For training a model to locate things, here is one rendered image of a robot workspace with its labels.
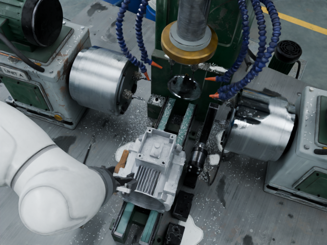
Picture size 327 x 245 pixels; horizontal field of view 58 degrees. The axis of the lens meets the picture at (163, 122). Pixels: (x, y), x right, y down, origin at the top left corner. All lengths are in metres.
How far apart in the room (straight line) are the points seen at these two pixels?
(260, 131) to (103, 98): 0.57
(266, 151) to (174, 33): 0.51
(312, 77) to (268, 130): 1.98
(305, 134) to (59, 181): 0.81
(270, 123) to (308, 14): 2.69
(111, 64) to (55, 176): 0.71
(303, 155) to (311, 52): 2.25
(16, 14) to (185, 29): 0.56
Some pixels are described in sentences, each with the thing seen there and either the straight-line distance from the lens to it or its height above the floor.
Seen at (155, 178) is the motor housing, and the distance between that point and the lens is 0.96.
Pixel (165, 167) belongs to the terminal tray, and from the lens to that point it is 0.92.
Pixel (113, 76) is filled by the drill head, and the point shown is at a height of 1.15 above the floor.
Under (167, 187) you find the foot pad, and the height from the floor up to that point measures 1.07.
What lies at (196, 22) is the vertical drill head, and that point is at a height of 1.43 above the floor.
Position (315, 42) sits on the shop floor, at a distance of 3.36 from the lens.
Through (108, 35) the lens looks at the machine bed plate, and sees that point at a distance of 1.79.
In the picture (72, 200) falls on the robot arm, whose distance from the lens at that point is 0.46.
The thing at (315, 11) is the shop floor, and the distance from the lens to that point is 3.75.
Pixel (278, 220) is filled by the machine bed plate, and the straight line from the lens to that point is 1.32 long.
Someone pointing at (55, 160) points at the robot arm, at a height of 1.53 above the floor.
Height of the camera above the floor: 1.98
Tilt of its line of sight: 58 degrees down
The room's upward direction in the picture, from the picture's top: 5 degrees clockwise
